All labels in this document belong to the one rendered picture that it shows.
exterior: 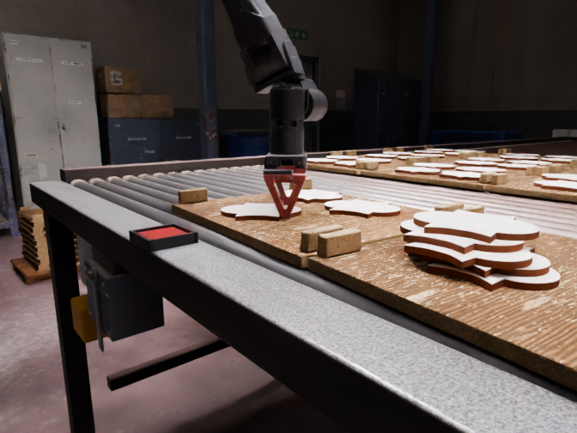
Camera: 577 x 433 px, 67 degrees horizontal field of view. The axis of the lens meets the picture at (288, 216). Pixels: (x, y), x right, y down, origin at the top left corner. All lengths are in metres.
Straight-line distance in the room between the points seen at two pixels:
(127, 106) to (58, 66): 0.82
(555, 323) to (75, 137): 4.98
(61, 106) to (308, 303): 4.80
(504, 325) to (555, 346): 0.04
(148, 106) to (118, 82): 0.42
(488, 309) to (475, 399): 0.11
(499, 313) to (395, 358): 0.10
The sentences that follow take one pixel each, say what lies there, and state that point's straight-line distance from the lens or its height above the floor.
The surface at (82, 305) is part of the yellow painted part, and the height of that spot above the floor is 0.70.
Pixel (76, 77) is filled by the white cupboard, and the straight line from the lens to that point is 5.20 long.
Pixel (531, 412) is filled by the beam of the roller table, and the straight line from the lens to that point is 0.34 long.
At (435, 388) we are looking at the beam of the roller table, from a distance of 0.33.
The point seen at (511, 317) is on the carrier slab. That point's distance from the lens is 0.41.
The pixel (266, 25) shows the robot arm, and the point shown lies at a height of 1.24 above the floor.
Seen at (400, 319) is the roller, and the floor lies 0.91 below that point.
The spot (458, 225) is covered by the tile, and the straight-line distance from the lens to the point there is 0.53.
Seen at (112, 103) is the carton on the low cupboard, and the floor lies 1.28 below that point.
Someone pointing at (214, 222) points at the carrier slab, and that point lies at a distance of 0.70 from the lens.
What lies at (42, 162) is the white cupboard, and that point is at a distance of 5.11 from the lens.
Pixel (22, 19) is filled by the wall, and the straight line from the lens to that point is 5.74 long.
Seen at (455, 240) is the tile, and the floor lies 0.97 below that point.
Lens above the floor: 1.09
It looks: 13 degrees down
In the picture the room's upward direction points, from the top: straight up
